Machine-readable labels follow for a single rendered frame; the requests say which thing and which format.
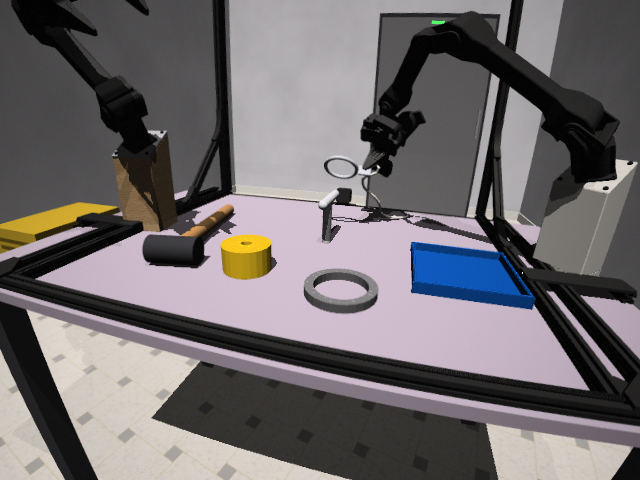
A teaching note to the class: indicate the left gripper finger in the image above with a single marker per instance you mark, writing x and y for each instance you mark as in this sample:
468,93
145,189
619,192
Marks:
378,152
384,162

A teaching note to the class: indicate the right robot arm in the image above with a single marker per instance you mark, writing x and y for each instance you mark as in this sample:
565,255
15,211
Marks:
119,102

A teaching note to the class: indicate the white rounded bar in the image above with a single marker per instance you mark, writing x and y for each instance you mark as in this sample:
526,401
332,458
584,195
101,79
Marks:
330,198

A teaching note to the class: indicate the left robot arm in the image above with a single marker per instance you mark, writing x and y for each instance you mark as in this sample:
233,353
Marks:
570,116

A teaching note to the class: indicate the black rubber mallet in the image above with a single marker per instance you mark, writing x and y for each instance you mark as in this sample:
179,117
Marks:
187,249

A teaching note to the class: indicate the dark grey ring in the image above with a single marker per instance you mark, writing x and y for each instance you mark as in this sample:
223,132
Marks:
339,305

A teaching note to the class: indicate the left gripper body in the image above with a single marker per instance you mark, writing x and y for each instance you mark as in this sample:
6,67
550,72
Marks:
387,136

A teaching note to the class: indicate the blue tray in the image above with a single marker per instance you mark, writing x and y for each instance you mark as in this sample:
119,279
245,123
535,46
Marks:
461,270

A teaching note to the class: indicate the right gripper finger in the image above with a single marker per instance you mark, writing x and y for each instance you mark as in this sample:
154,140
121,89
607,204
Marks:
62,13
140,5

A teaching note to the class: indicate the white ring with attached rope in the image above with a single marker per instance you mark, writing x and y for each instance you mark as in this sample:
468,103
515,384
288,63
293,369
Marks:
360,171

